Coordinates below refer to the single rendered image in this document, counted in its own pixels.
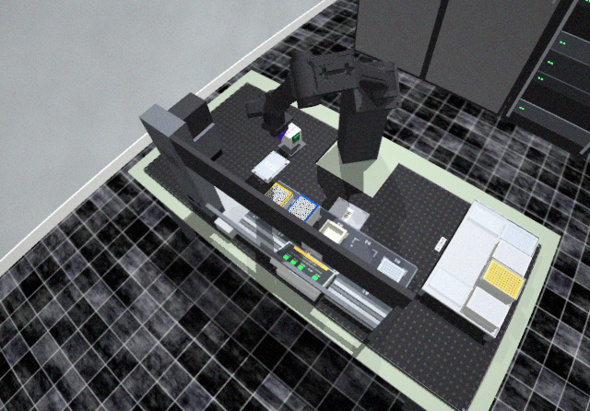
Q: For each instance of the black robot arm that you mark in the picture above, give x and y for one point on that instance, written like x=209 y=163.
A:
x=306 y=81

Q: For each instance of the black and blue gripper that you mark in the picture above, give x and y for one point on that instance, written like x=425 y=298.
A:
x=279 y=126

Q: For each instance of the white ready panel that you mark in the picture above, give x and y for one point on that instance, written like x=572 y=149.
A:
x=291 y=141

